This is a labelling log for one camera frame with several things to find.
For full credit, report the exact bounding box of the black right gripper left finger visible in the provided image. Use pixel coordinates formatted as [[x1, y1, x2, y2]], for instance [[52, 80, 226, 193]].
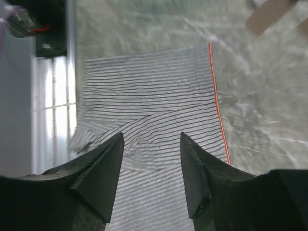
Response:
[[0, 133, 124, 231]]

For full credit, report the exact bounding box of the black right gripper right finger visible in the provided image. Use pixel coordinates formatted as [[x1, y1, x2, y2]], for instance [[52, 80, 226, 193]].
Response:
[[180, 133, 308, 231]]

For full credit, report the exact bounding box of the grey striped boxer underwear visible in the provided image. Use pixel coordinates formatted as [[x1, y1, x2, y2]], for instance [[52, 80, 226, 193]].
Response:
[[69, 44, 229, 231]]

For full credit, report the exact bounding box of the beige clip hanger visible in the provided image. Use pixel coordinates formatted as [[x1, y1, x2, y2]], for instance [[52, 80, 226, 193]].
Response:
[[245, 0, 308, 38]]

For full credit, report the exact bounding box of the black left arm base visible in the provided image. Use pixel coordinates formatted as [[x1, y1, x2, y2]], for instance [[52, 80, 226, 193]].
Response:
[[8, 0, 67, 58]]

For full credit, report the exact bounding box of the aluminium mounting rail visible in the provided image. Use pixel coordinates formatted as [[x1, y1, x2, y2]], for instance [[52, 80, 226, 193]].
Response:
[[31, 0, 77, 174]]

